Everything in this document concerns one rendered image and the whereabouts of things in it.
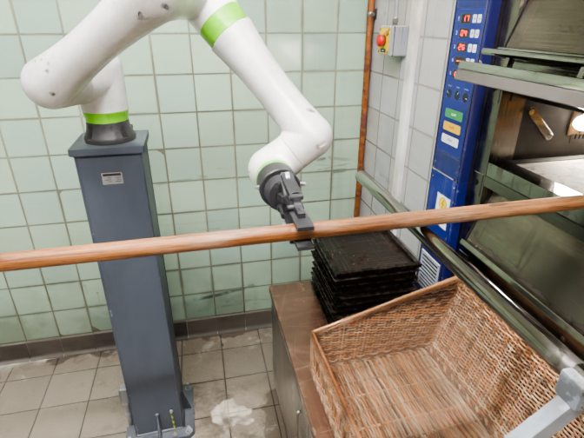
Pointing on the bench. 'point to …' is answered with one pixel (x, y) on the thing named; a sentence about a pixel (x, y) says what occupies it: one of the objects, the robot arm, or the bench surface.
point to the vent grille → (430, 273)
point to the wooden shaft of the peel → (278, 233)
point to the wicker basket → (326, 381)
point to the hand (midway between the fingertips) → (301, 229)
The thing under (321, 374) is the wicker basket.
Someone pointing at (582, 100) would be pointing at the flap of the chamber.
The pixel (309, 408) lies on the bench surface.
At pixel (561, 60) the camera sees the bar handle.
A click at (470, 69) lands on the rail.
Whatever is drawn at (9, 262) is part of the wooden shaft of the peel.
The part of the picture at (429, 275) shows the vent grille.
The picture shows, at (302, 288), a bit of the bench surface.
